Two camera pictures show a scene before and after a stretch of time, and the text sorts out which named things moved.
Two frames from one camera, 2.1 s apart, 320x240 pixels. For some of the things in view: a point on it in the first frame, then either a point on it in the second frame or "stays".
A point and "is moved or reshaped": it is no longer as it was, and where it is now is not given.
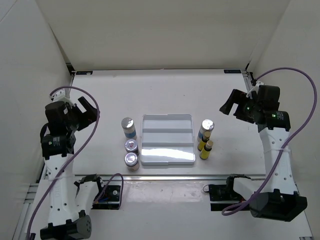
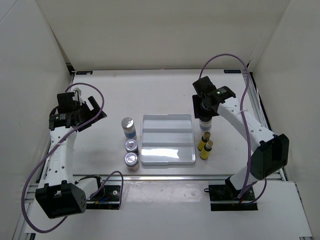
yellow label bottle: (201, 144) stays
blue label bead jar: (207, 125) is moved or reshaped
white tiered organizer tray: (167, 139) stays
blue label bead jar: (128, 125) stays
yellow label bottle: (205, 153) stays
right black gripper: (237, 96) -> (196, 103)
